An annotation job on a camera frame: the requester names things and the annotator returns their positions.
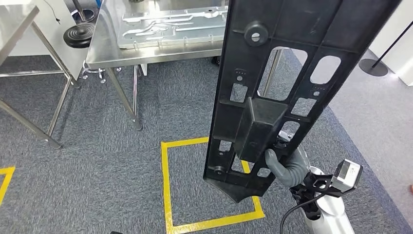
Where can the black plastic panel part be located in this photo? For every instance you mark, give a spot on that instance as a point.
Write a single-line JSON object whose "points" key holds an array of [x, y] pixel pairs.
{"points": [[306, 19]]}

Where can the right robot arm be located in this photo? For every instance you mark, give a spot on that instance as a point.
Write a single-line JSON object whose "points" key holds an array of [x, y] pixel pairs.
{"points": [[329, 216]]}

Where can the stainless steel workbench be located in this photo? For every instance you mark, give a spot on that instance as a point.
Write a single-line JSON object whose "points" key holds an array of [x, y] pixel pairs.
{"points": [[106, 55]]}

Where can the stamped sheet metal plate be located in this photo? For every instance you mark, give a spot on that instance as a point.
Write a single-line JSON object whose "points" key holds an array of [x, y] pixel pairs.
{"points": [[145, 38]]}

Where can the black ribbed round base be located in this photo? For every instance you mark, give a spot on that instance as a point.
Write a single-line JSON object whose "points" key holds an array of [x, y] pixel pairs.
{"points": [[79, 35]]}

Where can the steel pole stand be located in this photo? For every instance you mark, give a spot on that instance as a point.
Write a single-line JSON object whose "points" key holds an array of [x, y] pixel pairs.
{"points": [[82, 17]]}

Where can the white board panel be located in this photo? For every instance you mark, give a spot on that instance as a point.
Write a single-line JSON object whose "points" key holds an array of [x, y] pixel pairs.
{"points": [[29, 48]]}

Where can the white cabinet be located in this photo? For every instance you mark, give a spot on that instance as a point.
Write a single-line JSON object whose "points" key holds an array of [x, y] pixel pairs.
{"points": [[403, 64]]}

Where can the steel side table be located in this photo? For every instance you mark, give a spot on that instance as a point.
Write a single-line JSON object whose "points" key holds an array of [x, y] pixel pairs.
{"points": [[16, 19]]}

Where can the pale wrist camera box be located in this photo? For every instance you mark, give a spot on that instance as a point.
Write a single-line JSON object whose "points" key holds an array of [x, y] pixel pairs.
{"points": [[348, 174]]}

